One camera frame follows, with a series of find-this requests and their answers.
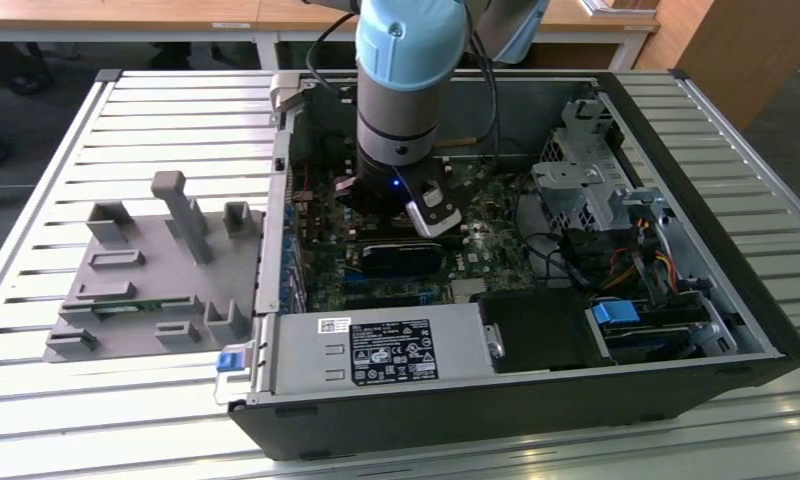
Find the black expansion slot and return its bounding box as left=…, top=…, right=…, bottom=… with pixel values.
left=343, top=293, right=459, bottom=309

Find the black graphics card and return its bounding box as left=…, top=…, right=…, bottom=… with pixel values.
left=359, top=242, right=445, bottom=279

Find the green motherboard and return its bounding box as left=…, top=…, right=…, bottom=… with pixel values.
left=285, top=158, right=536, bottom=314

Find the silver chipset heatsink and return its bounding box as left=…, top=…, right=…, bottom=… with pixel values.
left=449, top=279, right=485, bottom=302

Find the grey case latch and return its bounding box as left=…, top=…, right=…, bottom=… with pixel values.
left=268, top=72, right=308, bottom=112

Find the metal drive cage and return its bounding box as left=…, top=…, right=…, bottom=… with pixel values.
left=529, top=97, right=641, bottom=234

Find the grey power supply unit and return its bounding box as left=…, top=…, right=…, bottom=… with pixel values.
left=269, top=302, right=499, bottom=396

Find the black plastic shroud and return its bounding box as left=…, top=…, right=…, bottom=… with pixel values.
left=476, top=289, right=615, bottom=374

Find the grey parts rack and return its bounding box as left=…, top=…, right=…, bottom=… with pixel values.
left=42, top=170, right=268, bottom=364

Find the blue case latch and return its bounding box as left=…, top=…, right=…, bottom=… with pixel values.
left=216, top=349, right=248, bottom=374

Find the green RAM stick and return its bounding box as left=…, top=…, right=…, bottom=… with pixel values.
left=90, top=298, right=194, bottom=315

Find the black office chair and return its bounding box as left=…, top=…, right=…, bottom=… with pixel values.
left=124, top=42, right=194, bottom=71
left=0, top=42, right=54, bottom=96

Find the blue disk carrier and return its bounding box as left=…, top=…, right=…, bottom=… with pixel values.
left=591, top=298, right=641, bottom=331

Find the black PC case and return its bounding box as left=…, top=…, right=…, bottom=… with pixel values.
left=228, top=69, right=800, bottom=462

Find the stack of papers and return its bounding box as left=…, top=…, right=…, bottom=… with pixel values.
left=576, top=0, right=661, bottom=19

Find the wooden cabinet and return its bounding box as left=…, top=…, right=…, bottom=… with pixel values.
left=632, top=0, right=800, bottom=132

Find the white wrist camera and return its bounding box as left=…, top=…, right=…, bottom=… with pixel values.
left=404, top=180, right=464, bottom=239

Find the black camera cable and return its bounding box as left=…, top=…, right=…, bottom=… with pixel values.
left=463, top=0, right=503, bottom=166

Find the black cable bundle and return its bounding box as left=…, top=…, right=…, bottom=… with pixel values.
left=523, top=228, right=612, bottom=294

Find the yellow red wire bundle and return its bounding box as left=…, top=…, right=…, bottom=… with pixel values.
left=603, top=248, right=683, bottom=295

